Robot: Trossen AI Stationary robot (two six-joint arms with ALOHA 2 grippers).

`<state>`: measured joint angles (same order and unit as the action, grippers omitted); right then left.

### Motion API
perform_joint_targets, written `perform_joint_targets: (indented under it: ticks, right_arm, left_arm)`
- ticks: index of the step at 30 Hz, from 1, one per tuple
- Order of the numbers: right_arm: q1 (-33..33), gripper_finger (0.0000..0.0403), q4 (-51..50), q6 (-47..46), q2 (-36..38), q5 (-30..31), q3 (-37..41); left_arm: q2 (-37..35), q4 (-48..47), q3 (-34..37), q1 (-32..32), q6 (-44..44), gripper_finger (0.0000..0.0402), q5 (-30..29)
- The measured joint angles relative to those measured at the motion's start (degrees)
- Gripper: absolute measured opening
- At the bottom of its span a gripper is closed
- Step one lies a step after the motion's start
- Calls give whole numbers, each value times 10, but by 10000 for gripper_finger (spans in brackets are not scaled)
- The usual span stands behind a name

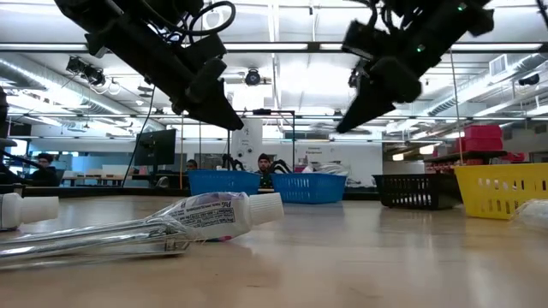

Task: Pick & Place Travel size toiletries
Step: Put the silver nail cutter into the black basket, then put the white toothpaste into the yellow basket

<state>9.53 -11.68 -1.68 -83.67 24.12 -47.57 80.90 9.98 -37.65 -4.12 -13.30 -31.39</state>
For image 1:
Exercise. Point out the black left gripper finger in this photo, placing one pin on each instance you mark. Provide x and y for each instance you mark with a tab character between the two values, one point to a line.
188	109
220	109

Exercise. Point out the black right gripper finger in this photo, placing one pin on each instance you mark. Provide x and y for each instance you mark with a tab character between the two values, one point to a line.
353	107
372	107

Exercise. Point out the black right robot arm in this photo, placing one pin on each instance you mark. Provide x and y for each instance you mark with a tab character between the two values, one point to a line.
441	21

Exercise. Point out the black computer monitor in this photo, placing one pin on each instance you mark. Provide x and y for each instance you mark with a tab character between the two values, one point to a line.
155	147

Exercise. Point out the person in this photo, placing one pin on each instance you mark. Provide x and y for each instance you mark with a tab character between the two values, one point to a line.
264	164
192	164
45	173

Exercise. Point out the blue plastic basket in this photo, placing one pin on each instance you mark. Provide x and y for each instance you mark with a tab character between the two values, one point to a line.
308	188
222	183

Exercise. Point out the long ceiling light strip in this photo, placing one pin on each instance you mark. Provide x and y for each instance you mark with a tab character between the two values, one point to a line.
265	46

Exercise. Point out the black plastic basket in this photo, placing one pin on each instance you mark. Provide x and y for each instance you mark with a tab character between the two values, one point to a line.
417	191

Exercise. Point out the red storage bin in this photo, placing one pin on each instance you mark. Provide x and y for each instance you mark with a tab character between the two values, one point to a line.
479	144
483	131

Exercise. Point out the white toothpaste tube ribbed cap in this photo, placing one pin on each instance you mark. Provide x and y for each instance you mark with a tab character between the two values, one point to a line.
222	216

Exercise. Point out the yellow plastic basket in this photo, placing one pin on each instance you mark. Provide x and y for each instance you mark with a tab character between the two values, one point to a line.
501	192

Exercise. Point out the clear plastic bag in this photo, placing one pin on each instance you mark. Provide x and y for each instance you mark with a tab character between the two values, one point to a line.
533	214

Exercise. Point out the white tube with plain cap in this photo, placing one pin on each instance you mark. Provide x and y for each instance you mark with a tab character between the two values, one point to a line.
25	209

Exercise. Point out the black metal frame stand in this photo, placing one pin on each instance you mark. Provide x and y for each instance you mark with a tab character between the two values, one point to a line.
261	112

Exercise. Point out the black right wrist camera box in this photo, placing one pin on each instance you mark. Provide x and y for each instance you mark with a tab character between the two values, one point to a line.
364	39

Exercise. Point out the black ceiling track camera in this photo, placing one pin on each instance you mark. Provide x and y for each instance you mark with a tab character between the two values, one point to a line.
85	70

